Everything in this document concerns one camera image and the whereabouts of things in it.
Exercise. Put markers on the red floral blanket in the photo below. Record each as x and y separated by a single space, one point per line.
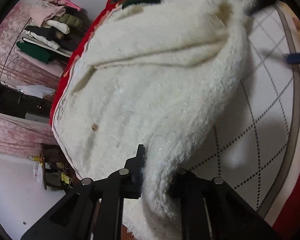
110 6

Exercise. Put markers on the white fluffy sweater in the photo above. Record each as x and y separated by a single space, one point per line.
157 75

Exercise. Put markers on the pink floral curtain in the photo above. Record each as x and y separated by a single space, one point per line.
20 137

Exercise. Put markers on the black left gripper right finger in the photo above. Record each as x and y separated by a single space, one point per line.
211 209

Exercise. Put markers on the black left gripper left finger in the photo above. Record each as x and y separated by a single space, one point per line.
93 209

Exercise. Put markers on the white patterned bed sheet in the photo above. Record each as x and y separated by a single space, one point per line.
246 143

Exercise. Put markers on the pile of folded clothes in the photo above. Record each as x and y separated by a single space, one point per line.
54 32

